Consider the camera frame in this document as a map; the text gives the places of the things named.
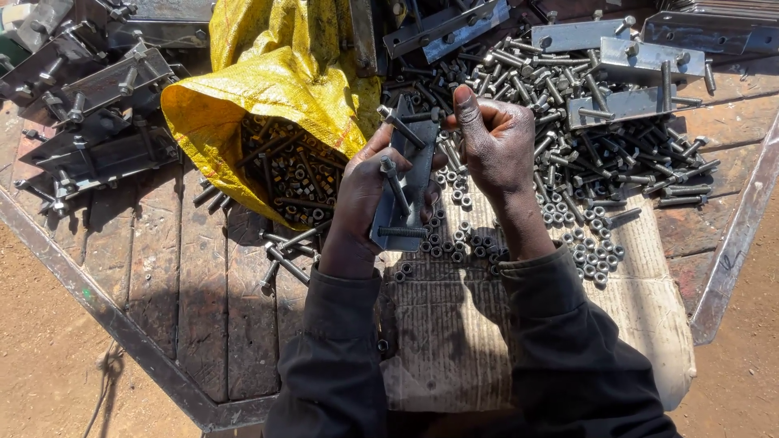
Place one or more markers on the steel table frame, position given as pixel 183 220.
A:
pixel 152 360

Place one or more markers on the scatter of loose dark bolts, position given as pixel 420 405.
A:
pixel 289 264

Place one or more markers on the person's right hand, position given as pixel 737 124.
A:
pixel 502 146

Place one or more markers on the nuts and bolts inside sack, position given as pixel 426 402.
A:
pixel 292 170

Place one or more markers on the rusty flat steel bar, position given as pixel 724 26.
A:
pixel 365 36

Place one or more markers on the steel angle bracket with bolts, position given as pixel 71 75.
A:
pixel 447 27

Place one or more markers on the person's left hand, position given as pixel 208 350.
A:
pixel 356 207

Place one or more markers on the spread of steel hex nuts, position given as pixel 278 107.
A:
pixel 584 249

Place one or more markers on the bright steel plate with bolts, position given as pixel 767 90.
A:
pixel 648 58
pixel 627 104
pixel 578 35

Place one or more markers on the long grey steel plate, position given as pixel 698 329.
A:
pixel 712 33

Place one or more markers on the short threaded steel bolt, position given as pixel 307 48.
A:
pixel 420 115

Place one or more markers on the heap of bolted steel plates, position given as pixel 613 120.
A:
pixel 91 103

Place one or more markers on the heap of steel bolts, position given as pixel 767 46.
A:
pixel 584 146

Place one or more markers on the yellow woven sack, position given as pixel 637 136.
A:
pixel 280 67

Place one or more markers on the long threaded steel bolt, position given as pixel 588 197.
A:
pixel 401 128
pixel 397 185
pixel 401 232

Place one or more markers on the dark steel bracket plate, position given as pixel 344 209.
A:
pixel 420 182

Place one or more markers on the worn cardboard sheet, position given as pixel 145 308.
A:
pixel 444 340

